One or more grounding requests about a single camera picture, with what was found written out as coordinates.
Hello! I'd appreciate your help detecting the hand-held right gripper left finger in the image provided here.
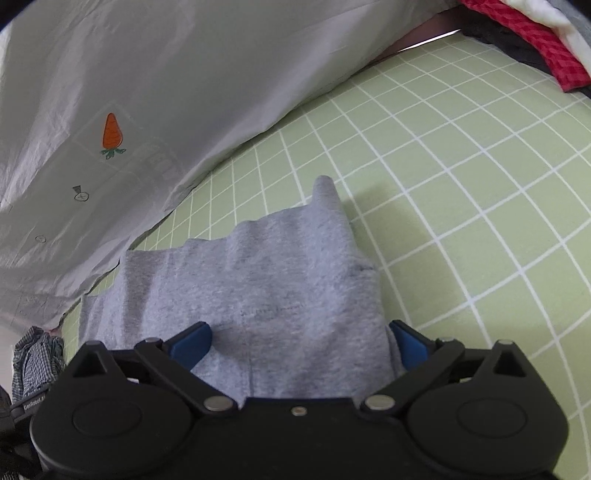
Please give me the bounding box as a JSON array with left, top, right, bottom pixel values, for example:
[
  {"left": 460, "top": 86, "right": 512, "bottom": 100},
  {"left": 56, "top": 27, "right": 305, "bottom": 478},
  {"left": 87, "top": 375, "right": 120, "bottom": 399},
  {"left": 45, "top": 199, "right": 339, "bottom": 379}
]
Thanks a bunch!
[{"left": 69, "top": 322, "right": 239, "bottom": 419}]

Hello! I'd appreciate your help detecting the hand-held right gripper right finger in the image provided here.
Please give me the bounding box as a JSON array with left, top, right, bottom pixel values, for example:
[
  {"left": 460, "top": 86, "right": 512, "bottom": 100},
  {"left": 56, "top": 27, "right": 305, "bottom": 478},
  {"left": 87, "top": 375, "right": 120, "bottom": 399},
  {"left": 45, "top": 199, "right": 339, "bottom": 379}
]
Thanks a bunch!
[{"left": 360, "top": 320, "right": 532, "bottom": 419}]

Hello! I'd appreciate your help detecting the light grey t-shirt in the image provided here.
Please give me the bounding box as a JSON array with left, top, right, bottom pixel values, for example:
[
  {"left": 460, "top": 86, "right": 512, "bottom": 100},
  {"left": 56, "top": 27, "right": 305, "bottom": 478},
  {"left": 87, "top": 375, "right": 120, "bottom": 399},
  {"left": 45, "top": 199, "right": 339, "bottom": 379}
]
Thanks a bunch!
[{"left": 79, "top": 175, "right": 408, "bottom": 400}]

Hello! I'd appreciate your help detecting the blue plaid shirt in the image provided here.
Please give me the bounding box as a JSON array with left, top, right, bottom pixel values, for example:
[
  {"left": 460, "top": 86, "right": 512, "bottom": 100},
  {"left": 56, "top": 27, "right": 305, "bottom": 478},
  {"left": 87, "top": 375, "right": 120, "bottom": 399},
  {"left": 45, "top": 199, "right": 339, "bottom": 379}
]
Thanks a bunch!
[{"left": 11, "top": 325, "right": 66, "bottom": 407}]

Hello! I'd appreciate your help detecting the black dotted clothing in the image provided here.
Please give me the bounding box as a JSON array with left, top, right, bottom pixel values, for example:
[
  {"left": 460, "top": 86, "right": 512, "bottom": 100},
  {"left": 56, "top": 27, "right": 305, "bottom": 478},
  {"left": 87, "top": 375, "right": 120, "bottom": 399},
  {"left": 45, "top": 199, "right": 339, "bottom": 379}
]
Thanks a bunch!
[{"left": 0, "top": 442, "right": 29, "bottom": 479}]

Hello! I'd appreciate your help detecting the green grid sheet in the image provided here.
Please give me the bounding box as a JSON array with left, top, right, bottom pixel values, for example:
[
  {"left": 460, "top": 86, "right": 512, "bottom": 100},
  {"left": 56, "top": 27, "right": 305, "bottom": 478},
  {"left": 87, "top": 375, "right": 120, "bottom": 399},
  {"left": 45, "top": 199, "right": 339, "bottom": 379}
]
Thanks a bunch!
[{"left": 60, "top": 31, "right": 591, "bottom": 480}]

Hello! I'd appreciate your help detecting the grey carrot print sheet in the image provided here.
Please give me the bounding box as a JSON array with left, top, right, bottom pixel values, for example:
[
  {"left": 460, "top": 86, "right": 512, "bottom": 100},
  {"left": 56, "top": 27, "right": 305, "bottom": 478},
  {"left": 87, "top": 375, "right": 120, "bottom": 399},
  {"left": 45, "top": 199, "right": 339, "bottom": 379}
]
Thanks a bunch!
[{"left": 0, "top": 0, "right": 463, "bottom": 331}]

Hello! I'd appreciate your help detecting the charcoal garment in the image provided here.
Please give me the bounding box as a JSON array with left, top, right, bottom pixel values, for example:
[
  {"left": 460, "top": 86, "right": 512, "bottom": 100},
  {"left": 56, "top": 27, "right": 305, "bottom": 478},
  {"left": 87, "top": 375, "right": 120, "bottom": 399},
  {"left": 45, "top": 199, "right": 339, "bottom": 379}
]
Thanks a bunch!
[{"left": 462, "top": 18, "right": 562, "bottom": 80}]

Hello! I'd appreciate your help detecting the red checked garment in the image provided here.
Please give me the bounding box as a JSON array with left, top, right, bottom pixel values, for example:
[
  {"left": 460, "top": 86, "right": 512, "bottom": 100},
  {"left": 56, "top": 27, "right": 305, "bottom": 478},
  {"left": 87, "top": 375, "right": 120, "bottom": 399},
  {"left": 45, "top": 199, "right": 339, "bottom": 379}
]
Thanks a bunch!
[{"left": 461, "top": 0, "right": 591, "bottom": 94}]

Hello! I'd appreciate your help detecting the white folded garment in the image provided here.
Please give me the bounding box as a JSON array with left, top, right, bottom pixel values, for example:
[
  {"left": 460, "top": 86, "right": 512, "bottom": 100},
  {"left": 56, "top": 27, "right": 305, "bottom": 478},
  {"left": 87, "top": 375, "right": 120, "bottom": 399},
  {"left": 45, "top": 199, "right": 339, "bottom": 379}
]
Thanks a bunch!
[{"left": 501, "top": 0, "right": 591, "bottom": 54}]

